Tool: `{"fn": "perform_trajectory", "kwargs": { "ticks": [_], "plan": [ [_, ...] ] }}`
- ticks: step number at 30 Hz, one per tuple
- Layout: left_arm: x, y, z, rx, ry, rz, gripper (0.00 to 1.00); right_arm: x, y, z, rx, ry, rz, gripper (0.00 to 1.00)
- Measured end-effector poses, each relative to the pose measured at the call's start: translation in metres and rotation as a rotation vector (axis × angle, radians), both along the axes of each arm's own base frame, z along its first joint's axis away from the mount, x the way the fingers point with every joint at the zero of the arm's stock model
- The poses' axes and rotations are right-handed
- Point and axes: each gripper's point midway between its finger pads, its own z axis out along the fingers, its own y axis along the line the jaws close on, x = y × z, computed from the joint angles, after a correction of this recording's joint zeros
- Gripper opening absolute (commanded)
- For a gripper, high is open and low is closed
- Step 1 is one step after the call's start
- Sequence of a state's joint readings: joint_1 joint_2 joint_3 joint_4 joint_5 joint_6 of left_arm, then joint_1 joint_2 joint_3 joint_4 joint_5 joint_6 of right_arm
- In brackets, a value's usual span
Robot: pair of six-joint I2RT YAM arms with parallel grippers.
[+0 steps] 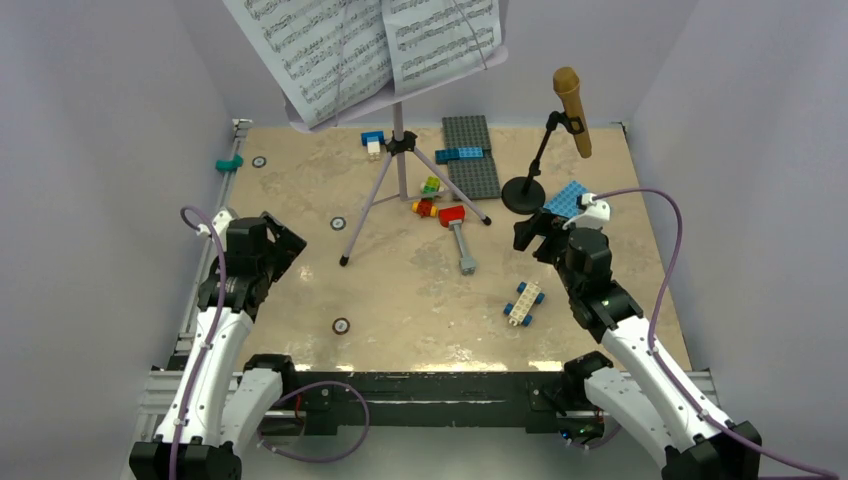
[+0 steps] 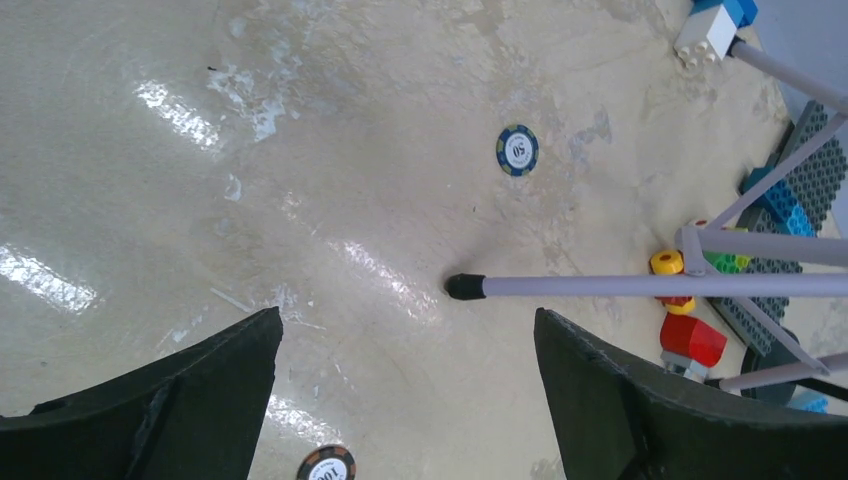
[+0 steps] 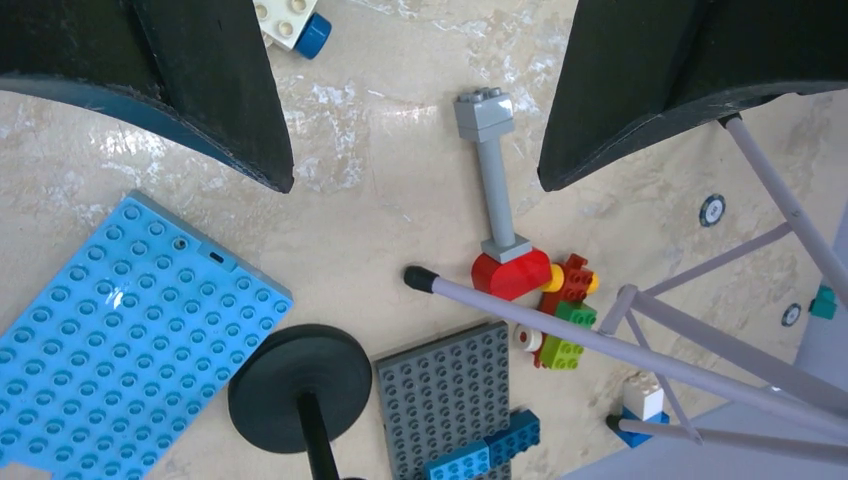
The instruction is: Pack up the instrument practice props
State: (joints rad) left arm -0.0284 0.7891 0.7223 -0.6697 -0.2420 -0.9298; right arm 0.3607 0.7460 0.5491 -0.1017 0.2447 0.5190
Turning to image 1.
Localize black microphone stand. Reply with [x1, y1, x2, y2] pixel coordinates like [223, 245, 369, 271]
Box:
[501, 111, 586, 215]

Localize gold microphone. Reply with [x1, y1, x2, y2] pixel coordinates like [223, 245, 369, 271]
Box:
[552, 66, 592, 158]

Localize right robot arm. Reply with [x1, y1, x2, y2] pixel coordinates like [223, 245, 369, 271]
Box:
[513, 209, 762, 479]

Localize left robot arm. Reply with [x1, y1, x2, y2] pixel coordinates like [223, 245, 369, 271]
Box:
[128, 208, 307, 479]

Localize light blue lego baseplate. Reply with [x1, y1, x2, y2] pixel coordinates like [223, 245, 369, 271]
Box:
[543, 180, 589, 218]

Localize white blue lego car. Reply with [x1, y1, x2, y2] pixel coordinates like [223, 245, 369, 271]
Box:
[503, 282, 545, 327]

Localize dark grey lego baseplate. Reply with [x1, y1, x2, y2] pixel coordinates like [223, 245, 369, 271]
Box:
[442, 115, 501, 200]

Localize red and grey lego hammer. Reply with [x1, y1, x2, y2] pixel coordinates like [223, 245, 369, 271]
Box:
[438, 205, 477, 275]

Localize blue and white lego brick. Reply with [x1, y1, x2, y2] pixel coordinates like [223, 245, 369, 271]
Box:
[360, 130, 385, 158]

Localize green yellow lego brick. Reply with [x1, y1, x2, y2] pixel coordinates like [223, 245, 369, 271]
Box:
[420, 176, 443, 197]

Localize red yellow lego piece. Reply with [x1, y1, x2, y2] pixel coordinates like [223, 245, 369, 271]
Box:
[412, 198, 438, 218]

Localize blue lego bricks on baseplate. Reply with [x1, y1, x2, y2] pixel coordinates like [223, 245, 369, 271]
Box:
[435, 147, 484, 165]

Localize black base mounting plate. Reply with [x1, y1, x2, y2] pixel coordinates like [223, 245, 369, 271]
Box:
[235, 370, 627, 439]

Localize left sheet music page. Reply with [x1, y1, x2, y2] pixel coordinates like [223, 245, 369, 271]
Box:
[224, 0, 393, 128]

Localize sheet music page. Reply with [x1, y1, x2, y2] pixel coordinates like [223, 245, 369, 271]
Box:
[224, 0, 393, 128]
[381, 0, 503, 95]

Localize right sheet music page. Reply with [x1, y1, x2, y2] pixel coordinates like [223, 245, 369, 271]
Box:
[381, 0, 503, 95]

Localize teal clamp on rail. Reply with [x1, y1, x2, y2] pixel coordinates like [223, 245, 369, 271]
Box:
[215, 154, 244, 173]

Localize aluminium frame rail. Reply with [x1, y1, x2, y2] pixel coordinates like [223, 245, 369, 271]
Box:
[131, 119, 254, 446]

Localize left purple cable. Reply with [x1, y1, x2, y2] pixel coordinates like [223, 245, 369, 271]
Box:
[168, 205, 230, 480]

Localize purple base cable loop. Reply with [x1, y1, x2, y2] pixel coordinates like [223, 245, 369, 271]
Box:
[256, 380, 372, 465]

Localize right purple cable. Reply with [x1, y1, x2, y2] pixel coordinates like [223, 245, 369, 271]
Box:
[592, 188, 843, 480]

